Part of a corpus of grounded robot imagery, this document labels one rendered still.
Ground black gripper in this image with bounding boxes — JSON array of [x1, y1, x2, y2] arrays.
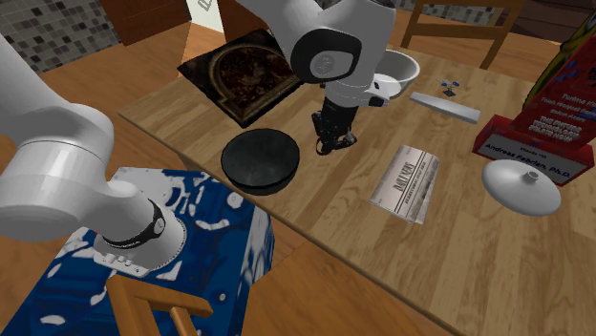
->
[[310, 96, 360, 157]]

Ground black bowl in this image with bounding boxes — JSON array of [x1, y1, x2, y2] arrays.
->
[[220, 128, 301, 197]]

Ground folded grey newspaper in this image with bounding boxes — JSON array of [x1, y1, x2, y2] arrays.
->
[[368, 143, 441, 226]]

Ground white bowl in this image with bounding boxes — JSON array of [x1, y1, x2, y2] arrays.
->
[[372, 49, 421, 100]]

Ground dark framed picture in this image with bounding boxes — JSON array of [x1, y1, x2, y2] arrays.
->
[[176, 28, 307, 130]]

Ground grey flat bar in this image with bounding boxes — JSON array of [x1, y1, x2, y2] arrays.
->
[[409, 91, 482, 125]]

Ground small blue toy plane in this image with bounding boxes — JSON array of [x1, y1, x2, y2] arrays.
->
[[436, 77, 462, 98]]

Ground blue white patterned robot stand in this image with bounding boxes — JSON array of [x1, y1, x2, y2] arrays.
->
[[0, 166, 276, 336]]

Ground wooden chair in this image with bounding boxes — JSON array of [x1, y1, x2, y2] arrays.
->
[[399, 0, 528, 72], [106, 273, 215, 336]]

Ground wooden table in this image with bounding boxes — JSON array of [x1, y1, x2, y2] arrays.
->
[[117, 44, 596, 336]]

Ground white lid with knob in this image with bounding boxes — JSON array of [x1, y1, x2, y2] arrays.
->
[[480, 158, 563, 218]]

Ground red printed book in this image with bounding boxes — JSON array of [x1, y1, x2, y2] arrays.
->
[[472, 8, 596, 188]]

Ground brown wooden cabinet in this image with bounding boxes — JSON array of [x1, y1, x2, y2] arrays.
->
[[98, 0, 193, 47]]

